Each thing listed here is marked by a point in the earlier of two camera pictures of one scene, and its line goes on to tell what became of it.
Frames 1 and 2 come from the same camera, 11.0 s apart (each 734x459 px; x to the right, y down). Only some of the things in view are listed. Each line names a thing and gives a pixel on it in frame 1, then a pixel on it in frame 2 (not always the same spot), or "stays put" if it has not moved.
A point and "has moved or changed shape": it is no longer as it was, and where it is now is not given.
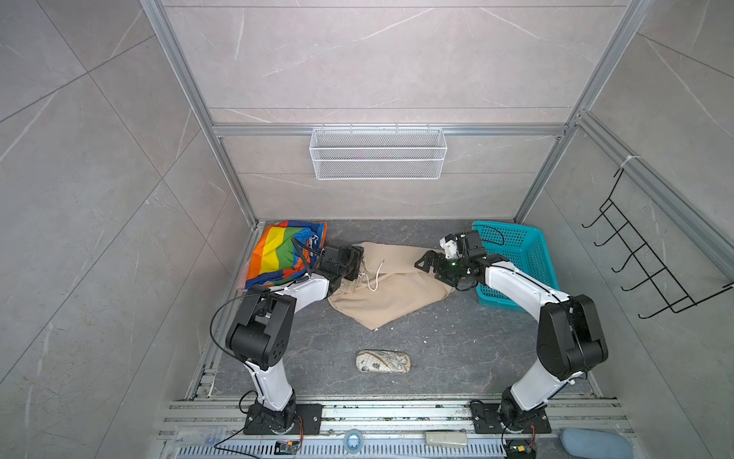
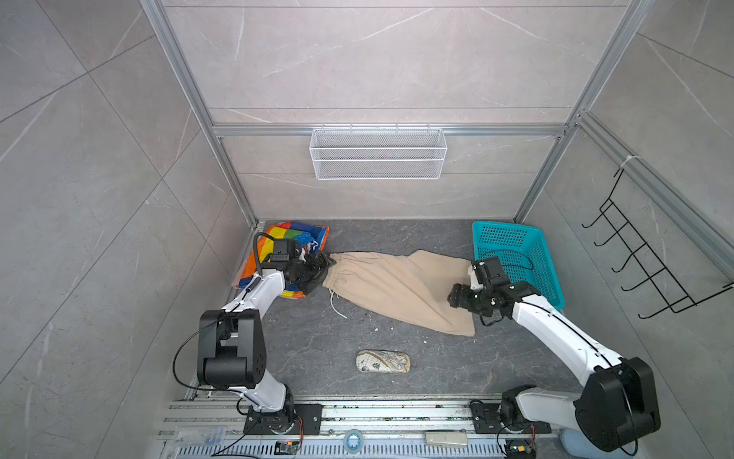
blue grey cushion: [595, 444] stays put
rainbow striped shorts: [285, 251] stays put
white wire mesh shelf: [373, 154] stays put
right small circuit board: [520, 448] stays put
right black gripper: [430, 255] -> [459, 296]
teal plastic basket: [527, 251] stays put
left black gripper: [356, 251] -> [316, 270]
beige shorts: [388, 286] has moved or changed shape
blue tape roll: [353, 441] stays put
